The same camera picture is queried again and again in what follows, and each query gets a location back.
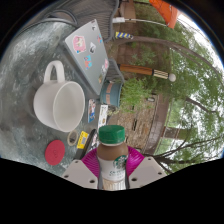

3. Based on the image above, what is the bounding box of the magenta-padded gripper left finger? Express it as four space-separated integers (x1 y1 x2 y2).
61 148 101 190

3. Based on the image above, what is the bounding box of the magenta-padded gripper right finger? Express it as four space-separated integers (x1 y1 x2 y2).
125 146 168 190

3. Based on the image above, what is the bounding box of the green-capped coffee drink bottle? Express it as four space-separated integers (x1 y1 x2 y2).
96 124 130 191

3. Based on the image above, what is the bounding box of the flat round red coaster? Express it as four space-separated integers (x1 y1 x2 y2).
44 139 66 167

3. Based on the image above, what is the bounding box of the white sticker sheet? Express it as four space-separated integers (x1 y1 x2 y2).
97 104 109 129

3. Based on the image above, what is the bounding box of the white ceramic mug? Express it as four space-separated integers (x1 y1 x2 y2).
32 60 86 133

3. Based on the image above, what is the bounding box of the potted green plant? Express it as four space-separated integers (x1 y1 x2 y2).
99 78 151 113

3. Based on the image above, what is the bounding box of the grey mesh metal chair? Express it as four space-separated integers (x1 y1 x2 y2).
43 0 120 43
106 59 125 84

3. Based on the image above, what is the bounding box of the silver laptop with stickers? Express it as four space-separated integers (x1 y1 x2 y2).
63 18 110 97

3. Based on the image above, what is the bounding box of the blue yellow striped cone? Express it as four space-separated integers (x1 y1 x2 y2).
114 30 134 40

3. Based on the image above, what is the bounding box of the orange canopy with white pole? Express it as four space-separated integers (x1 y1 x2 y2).
112 0 179 29

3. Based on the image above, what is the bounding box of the globe-topped lamp post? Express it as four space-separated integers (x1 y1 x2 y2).
117 63 177 83

